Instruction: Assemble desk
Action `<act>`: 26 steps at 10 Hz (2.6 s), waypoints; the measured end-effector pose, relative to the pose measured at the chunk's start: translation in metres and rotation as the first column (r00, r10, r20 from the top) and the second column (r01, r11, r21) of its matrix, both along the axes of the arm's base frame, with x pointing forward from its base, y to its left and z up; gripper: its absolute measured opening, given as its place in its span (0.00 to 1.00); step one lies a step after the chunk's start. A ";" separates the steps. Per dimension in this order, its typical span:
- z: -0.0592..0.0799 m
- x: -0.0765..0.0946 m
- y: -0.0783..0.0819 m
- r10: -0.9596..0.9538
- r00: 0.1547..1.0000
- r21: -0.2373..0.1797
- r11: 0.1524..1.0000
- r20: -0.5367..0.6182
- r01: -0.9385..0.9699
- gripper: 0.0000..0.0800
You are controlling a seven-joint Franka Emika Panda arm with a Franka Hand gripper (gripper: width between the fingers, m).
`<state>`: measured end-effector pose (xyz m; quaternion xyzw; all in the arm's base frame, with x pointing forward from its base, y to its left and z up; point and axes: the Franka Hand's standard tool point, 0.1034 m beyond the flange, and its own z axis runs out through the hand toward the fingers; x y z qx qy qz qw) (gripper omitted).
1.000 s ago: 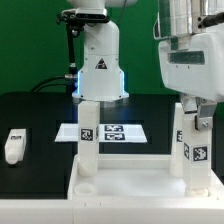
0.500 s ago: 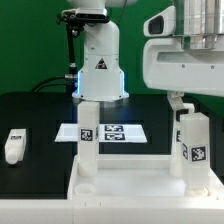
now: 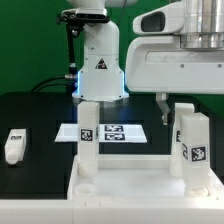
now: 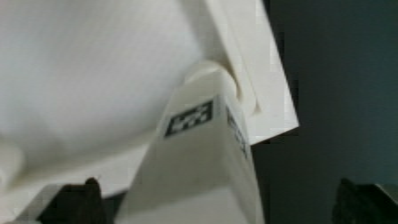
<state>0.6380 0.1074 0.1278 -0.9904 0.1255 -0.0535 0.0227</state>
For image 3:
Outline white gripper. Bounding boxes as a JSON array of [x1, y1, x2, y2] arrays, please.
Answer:
[[125, 36, 224, 125]]

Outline white desk top tray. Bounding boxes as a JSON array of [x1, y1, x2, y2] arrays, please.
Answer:
[[67, 153, 224, 201]]

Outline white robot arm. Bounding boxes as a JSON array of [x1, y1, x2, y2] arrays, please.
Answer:
[[62, 0, 224, 122]]

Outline white L-shaped obstacle fence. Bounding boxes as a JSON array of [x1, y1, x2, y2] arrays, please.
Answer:
[[0, 161, 224, 224]]

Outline white marker base plate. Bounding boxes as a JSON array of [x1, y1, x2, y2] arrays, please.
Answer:
[[55, 124, 147, 143]]

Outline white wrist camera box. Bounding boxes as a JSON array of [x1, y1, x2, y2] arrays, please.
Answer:
[[133, 2, 184, 35]]

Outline black camera on stand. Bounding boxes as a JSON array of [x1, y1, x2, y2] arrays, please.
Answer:
[[56, 8, 110, 93]]

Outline black cables at base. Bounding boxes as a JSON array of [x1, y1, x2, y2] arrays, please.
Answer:
[[31, 75, 73, 94]]

